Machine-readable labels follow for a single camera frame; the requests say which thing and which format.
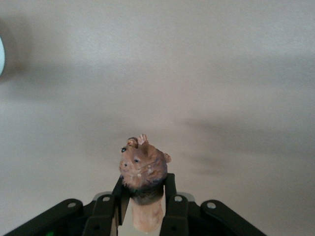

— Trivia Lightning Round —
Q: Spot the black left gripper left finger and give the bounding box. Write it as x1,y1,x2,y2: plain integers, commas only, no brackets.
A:
3,175,130,236

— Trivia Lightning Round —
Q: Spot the brown lion statue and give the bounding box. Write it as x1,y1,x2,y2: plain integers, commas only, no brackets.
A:
119,134,172,233

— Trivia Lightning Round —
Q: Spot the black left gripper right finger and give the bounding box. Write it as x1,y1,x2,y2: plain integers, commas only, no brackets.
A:
159,173,268,236

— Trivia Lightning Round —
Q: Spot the white round container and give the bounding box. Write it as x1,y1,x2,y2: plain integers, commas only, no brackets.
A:
0,36,5,77

